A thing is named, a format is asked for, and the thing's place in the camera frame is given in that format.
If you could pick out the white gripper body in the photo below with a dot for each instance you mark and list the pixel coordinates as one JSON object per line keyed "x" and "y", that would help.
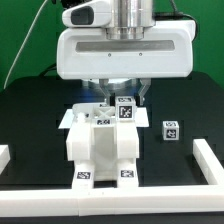
{"x": 164, "y": 52}

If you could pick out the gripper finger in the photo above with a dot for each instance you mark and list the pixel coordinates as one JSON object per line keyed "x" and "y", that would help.
{"x": 145, "y": 85}
{"x": 110, "y": 97}

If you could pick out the white tagged cube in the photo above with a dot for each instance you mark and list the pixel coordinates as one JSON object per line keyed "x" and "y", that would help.
{"x": 125, "y": 108}
{"x": 170, "y": 130}

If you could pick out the white chair back frame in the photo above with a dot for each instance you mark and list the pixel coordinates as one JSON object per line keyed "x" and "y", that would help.
{"x": 87, "y": 116}

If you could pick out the white part at left edge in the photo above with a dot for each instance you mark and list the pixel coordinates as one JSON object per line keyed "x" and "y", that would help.
{"x": 4, "y": 157}

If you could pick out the white U-shaped obstacle fence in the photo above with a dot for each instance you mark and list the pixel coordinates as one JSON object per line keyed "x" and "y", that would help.
{"x": 114, "y": 201}

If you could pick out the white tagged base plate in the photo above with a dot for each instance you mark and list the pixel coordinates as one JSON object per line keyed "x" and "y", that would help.
{"x": 141, "y": 118}

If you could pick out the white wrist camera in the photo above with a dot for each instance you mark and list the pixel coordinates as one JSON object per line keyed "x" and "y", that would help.
{"x": 96, "y": 13}

